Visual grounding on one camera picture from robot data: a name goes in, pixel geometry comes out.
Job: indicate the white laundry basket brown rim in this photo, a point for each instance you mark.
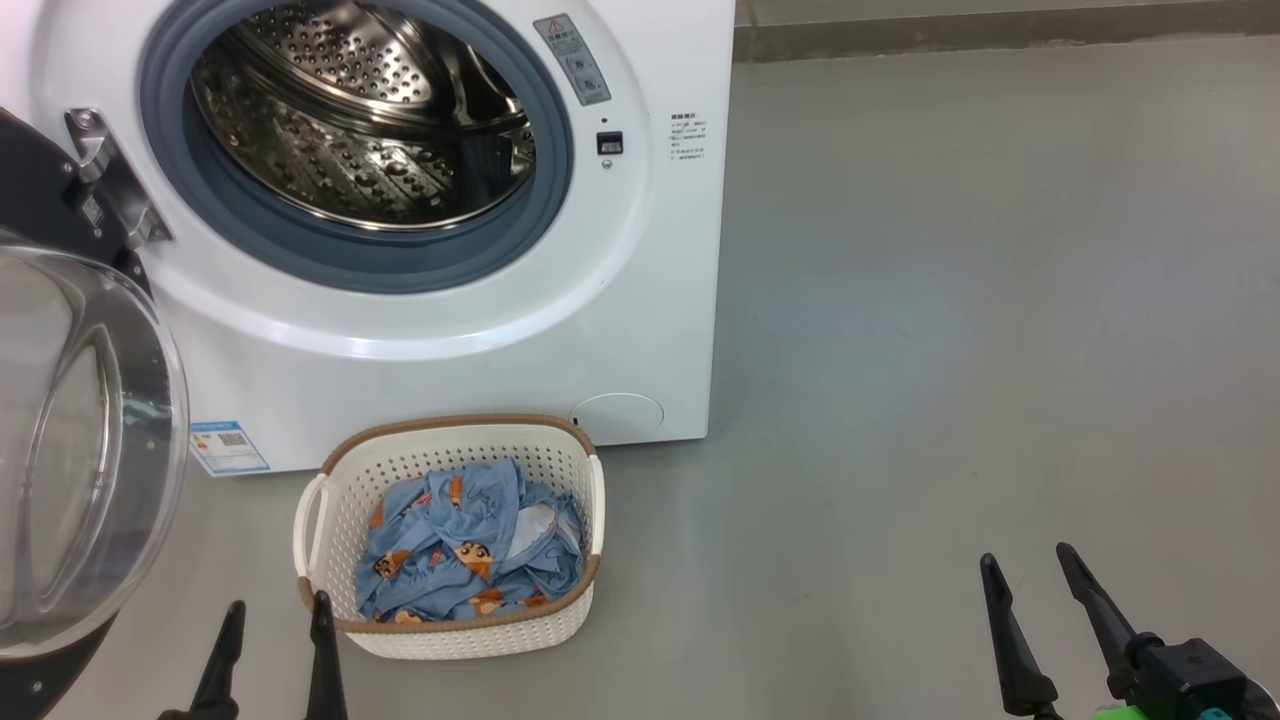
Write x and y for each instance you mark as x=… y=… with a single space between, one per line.
x=470 y=640

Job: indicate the black door latch socket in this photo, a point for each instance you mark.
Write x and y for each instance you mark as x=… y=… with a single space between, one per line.
x=610 y=143

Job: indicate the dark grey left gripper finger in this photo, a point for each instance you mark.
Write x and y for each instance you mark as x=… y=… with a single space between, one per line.
x=325 y=680
x=215 y=690

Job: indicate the washer drum opening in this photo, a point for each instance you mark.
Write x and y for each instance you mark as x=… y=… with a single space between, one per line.
x=350 y=262

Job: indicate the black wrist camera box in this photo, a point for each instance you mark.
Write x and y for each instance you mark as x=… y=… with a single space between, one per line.
x=1190 y=672

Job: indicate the grey warning sticker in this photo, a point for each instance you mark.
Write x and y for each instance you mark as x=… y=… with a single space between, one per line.
x=572 y=58

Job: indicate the round white filter cover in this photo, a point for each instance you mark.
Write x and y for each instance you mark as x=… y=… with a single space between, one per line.
x=618 y=418

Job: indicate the blue energy label sticker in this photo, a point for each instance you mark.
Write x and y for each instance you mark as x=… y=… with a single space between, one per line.
x=230 y=448

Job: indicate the washing machine glass door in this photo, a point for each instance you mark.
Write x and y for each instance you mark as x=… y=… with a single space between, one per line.
x=90 y=430

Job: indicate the white washing machine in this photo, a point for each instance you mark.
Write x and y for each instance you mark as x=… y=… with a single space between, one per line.
x=640 y=280

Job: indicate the blue cartoon print garment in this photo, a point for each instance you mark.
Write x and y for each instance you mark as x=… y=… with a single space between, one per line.
x=480 y=500
x=430 y=590

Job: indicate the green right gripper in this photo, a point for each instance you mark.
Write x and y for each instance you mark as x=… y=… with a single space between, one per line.
x=1118 y=713

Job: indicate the stainless steel washing machine drum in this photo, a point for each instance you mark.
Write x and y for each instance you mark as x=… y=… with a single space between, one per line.
x=340 y=130

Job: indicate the metal door hinge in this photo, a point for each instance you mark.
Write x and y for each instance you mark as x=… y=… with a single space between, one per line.
x=115 y=180

